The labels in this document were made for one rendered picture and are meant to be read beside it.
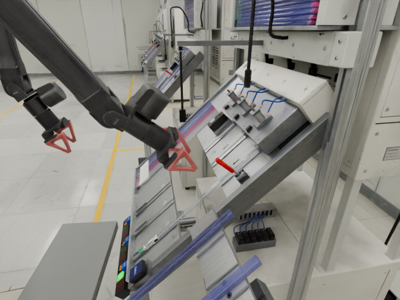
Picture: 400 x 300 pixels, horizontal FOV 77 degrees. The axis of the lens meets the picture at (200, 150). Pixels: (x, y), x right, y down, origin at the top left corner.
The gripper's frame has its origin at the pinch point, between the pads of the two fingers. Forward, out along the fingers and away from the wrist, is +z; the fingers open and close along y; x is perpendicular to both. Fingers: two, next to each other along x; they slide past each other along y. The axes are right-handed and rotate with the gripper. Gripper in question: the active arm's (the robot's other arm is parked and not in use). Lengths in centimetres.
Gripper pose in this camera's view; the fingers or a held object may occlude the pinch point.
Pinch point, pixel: (190, 159)
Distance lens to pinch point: 69.2
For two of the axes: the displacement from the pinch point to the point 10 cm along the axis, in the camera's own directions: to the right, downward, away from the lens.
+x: -6.4, 7.4, 2.3
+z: 7.4, 5.1, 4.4
